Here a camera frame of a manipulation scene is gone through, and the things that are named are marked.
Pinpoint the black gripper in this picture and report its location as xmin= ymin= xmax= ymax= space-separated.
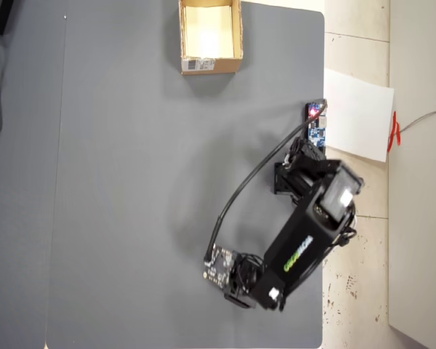
xmin=223 ymin=250 xmax=268 ymax=310

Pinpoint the white paper sheet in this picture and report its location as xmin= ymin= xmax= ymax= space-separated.
xmin=323 ymin=68 xmax=395 ymax=163

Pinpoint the narrow grey desk mat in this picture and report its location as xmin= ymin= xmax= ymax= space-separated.
xmin=0 ymin=0 xmax=67 ymax=349

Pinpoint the wide grey desk mat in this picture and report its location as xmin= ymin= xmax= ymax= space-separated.
xmin=44 ymin=0 xmax=326 ymax=349

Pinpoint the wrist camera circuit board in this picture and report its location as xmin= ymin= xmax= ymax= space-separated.
xmin=201 ymin=244 xmax=238 ymax=292

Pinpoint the barcode shipping label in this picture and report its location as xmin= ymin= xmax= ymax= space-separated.
xmin=185 ymin=59 xmax=216 ymax=73

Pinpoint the black camera cable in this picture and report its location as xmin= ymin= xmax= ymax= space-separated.
xmin=204 ymin=98 xmax=329 ymax=263

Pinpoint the blue circuit board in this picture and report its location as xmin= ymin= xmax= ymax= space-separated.
xmin=304 ymin=103 xmax=328 ymax=151

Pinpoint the open cardboard box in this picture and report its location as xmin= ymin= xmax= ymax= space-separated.
xmin=177 ymin=0 xmax=244 ymax=76

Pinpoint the black object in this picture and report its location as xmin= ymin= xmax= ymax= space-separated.
xmin=0 ymin=0 xmax=16 ymax=36

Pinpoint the black power cable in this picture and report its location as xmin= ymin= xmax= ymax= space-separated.
xmin=330 ymin=212 xmax=359 ymax=248

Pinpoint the white cabinet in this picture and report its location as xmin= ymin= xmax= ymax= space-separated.
xmin=387 ymin=0 xmax=436 ymax=349

